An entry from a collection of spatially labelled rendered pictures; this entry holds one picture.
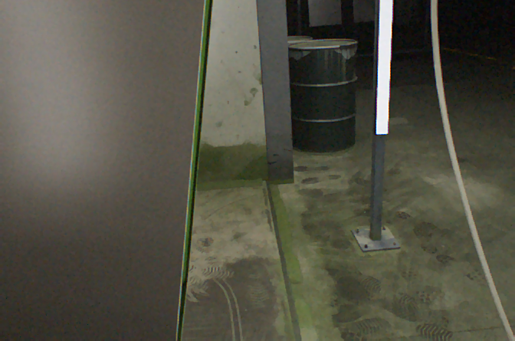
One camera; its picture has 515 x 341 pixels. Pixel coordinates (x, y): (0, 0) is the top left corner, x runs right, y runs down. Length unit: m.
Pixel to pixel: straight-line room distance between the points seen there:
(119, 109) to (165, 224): 0.14
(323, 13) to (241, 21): 4.98
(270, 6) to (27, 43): 2.24
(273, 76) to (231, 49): 0.32
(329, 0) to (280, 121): 5.03
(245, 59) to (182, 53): 2.21
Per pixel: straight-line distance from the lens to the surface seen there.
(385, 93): 1.94
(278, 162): 2.83
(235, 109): 2.70
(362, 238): 2.28
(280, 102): 2.70
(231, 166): 2.82
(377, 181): 2.10
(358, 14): 7.74
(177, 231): 0.50
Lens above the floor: 1.24
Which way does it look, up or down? 20 degrees down
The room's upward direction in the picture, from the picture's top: 4 degrees counter-clockwise
